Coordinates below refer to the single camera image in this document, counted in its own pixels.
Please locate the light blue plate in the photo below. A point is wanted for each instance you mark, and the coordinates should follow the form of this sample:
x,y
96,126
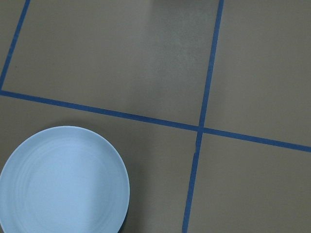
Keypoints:
x,y
64,179

